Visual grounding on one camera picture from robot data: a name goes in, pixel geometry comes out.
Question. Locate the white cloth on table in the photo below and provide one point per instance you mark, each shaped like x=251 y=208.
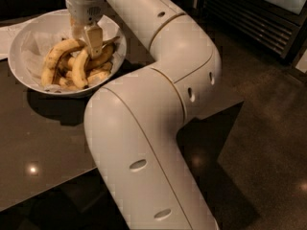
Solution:
x=8 y=31

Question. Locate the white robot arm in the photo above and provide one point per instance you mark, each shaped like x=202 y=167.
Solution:
x=131 y=123

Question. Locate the white bowl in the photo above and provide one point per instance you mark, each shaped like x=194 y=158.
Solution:
x=31 y=45

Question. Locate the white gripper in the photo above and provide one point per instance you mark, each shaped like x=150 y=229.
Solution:
x=83 y=11

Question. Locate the white paper liner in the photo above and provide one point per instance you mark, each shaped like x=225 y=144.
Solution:
x=50 y=60

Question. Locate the dark metal radiator grille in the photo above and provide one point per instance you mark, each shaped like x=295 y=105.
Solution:
x=279 y=25

